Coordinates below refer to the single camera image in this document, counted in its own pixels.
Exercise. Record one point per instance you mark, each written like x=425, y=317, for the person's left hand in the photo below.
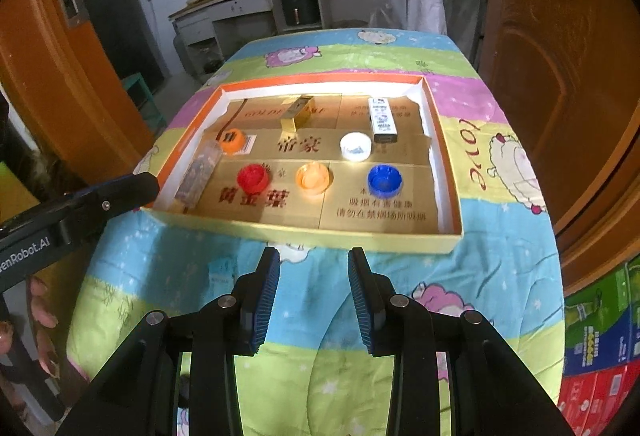
x=45, y=316

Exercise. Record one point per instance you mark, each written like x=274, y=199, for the white printed rectangular box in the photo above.
x=382, y=119

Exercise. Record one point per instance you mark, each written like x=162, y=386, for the black cabinet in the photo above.
x=122, y=34

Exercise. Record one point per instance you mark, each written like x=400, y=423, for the orange wooden door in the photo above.
x=55, y=81

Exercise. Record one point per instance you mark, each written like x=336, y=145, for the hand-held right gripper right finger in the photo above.
x=361, y=301

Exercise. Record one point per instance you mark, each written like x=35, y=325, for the grey kitchen counter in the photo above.
x=235, y=9

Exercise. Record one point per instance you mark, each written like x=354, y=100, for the white bottle cap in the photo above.
x=356, y=146

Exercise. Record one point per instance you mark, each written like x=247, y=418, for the gold rectangular box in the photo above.
x=296, y=116

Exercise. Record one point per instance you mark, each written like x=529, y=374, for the green and blue carton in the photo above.
x=600, y=316

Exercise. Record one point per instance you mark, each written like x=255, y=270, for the large orange bottle cap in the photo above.
x=313, y=178

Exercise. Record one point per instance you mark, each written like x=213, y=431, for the gold cardboard liner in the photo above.
x=310, y=211

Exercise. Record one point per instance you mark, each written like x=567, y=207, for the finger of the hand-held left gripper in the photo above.
x=125, y=196
x=100, y=185

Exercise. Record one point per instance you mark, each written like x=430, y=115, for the black appliance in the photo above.
x=300, y=9

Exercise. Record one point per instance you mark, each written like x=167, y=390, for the floral clear rectangular box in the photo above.
x=199, y=171

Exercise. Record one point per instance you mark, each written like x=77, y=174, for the red carton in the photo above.
x=592, y=398

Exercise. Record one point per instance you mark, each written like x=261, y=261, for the shallow yellow orange cardboard box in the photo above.
x=300, y=236

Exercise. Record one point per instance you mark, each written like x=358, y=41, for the small orange bottle cap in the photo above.
x=232, y=140

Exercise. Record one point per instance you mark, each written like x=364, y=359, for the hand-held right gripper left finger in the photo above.
x=265, y=298

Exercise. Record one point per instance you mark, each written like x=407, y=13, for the green stool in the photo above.
x=147, y=99

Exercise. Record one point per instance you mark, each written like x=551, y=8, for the brown wooden door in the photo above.
x=560, y=66

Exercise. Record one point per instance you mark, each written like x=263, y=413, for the red bottle cap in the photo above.
x=252, y=178

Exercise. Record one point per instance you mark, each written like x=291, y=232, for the blue bottle cap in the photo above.
x=385, y=181

